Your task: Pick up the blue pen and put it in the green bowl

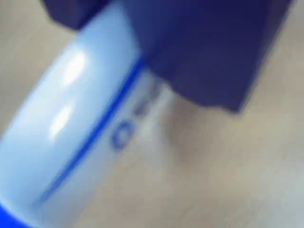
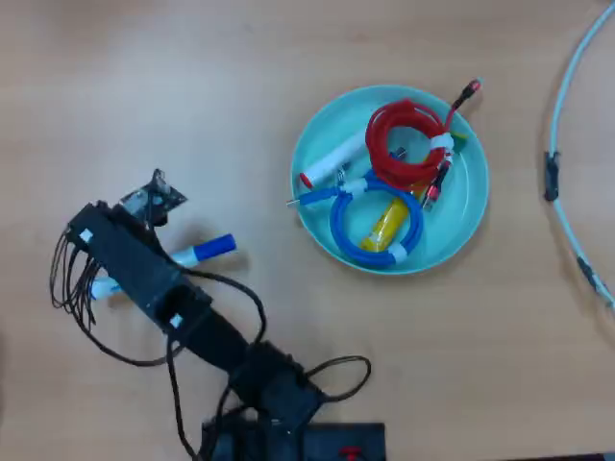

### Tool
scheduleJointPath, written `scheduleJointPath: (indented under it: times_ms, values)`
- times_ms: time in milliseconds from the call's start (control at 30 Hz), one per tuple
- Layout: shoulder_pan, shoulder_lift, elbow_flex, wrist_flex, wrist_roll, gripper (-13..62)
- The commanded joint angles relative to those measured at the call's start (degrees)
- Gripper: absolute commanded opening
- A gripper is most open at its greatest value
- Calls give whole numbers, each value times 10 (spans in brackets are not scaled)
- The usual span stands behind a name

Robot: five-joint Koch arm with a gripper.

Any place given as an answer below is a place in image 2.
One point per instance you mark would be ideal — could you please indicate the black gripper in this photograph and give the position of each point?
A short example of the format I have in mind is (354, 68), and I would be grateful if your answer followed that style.
(122, 247)

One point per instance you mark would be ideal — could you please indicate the blue and white marker pen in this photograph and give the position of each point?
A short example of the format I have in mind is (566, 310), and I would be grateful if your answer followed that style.
(214, 246)

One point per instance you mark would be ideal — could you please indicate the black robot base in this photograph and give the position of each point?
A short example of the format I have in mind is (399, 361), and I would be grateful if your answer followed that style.
(346, 439)

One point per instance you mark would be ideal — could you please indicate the green bowl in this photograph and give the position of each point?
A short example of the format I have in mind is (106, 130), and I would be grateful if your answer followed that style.
(461, 211)

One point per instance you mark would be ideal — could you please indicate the white marker with red cap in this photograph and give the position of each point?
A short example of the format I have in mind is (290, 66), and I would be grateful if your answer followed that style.
(331, 161)

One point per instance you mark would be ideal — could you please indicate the yellow marker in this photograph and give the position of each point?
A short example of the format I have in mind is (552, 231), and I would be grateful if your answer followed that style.
(386, 225)

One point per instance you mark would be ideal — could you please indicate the green tag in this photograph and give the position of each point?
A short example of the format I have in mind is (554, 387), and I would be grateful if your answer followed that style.
(460, 141)

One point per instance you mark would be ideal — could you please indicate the camera circuit board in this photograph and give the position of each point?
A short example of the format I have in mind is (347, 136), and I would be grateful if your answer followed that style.
(154, 194)

